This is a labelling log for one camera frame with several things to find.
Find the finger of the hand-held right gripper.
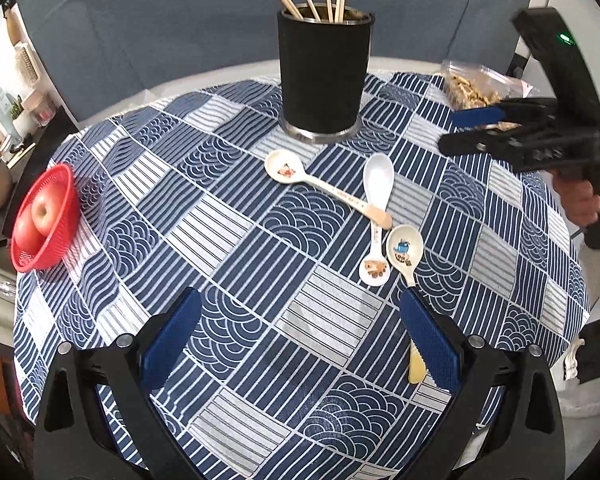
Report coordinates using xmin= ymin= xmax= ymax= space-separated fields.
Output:
xmin=439 ymin=130 xmax=531 ymax=167
xmin=450 ymin=97 xmax=557 ymax=128

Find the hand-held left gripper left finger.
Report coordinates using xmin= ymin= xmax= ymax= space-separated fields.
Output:
xmin=34 ymin=287 xmax=202 ymax=480

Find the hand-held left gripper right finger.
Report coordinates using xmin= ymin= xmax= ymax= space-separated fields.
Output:
xmin=400 ymin=289 xmax=566 ymax=480

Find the white spoon brown print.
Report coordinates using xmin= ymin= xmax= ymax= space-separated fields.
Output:
xmin=358 ymin=222 xmax=392 ymax=287

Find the white spoon blue print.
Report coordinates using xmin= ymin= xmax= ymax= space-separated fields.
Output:
xmin=386 ymin=225 xmax=427 ymax=385

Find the plain white spoon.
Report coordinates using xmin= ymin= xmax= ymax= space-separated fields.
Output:
xmin=362 ymin=153 xmax=395 ymax=216

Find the black utensil holder cup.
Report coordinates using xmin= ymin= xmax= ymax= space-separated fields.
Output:
xmin=277 ymin=4 xmax=376 ymax=142

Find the white spoon red print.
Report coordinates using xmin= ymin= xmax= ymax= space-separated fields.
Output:
xmin=265 ymin=149 xmax=393 ymax=227

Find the person's right hand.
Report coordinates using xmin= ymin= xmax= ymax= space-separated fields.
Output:
xmin=552 ymin=167 xmax=600 ymax=229

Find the clear plastic cookie container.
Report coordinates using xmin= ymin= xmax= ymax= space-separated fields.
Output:
xmin=440 ymin=60 xmax=538 ymax=111

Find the blue patterned tablecloth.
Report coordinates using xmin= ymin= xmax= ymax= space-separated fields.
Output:
xmin=12 ymin=71 xmax=591 ymax=480

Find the red plastic basket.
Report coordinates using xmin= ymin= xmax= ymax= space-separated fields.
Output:
xmin=10 ymin=163 xmax=81 ymax=272

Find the black bag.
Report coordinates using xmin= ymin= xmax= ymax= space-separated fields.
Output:
xmin=562 ymin=317 xmax=600 ymax=385

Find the red apple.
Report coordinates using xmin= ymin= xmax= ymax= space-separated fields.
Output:
xmin=31 ymin=192 xmax=66 ymax=237

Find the small potted plant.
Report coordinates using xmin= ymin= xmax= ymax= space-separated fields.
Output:
xmin=9 ymin=95 xmax=33 ymax=136

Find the grey backdrop board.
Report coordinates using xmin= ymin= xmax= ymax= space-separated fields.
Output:
xmin=12 ymin=0 xmax=538 ymax=121

